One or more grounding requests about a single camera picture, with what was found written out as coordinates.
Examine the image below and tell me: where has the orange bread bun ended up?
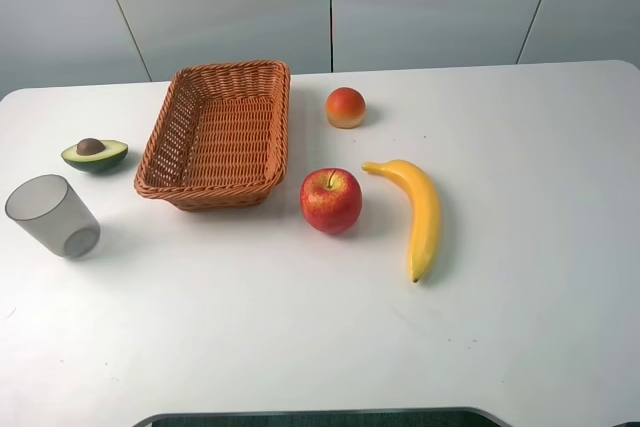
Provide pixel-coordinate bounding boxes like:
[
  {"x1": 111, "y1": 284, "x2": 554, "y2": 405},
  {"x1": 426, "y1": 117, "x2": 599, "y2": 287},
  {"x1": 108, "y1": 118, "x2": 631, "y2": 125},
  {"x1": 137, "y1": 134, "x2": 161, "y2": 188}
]
[{"x1": 325, "y1": 87, "x2": 366, "y2": 129}]

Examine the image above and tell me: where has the grey translucent plastic cup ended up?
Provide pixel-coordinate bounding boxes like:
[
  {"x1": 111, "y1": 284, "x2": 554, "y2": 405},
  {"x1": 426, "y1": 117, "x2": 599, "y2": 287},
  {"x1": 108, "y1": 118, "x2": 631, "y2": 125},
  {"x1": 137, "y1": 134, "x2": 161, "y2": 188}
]
[{"x1": 4, "y1": 174, "x2": 101, "y2": 258}]

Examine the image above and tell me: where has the red apple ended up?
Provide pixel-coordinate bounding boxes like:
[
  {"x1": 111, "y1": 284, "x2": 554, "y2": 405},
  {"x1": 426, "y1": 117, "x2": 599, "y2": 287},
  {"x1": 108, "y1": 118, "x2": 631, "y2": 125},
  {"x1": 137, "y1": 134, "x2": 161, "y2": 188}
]
[{"x1": 299, "y1": 168, "x2": 363, "y2": 235}]

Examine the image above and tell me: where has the brown wicker basket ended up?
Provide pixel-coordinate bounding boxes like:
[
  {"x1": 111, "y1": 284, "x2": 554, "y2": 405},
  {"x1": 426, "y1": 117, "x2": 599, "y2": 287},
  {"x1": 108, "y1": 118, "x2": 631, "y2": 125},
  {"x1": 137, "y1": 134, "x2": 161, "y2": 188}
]
[{"x1": 134, "y1": 60, "x2": 290, "y2": 211}]

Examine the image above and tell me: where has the yellow banana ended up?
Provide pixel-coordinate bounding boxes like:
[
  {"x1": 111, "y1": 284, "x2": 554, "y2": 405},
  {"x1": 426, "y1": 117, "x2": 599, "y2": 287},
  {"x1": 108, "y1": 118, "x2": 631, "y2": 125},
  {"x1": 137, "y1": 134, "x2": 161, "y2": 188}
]
[{"x1": 362, "y1": 159, "x2": 442, "y2": 283}]

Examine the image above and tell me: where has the halved avocado with pit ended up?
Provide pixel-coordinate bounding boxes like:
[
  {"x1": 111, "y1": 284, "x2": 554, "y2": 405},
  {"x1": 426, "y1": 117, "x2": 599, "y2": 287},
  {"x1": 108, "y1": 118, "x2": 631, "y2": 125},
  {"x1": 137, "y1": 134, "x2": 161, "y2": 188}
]
[{"x1": 61, "y1": 138, "x2": 129, "y2": 173}]

